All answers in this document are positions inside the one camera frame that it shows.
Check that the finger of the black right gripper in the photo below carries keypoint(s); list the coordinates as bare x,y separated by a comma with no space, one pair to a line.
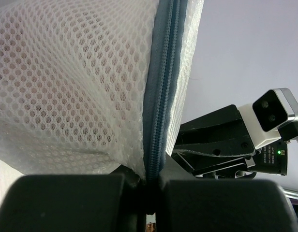
225,123
214,146

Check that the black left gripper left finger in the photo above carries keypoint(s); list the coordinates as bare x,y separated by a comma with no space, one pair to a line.
69,203

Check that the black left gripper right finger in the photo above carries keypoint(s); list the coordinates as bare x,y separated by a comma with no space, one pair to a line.
182,203

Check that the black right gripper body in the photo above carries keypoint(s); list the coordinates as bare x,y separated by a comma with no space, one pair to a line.
271,159

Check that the blue-zipper white mesh laundry bag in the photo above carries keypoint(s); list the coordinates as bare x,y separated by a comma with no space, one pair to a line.
89,85

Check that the aluminium rail table edge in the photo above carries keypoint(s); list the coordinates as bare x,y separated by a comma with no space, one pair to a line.
293,194

